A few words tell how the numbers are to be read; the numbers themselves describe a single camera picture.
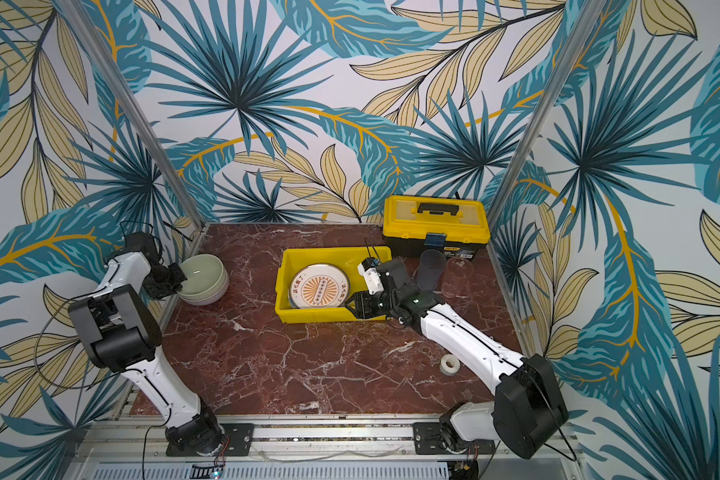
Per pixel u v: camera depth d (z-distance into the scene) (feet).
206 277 3.18
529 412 1.34
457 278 3.08
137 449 2.44
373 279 2.40
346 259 3.63
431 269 3.11
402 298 2.02
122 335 1.68
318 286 3.22
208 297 2.98
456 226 3.26
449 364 2.75
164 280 2.62
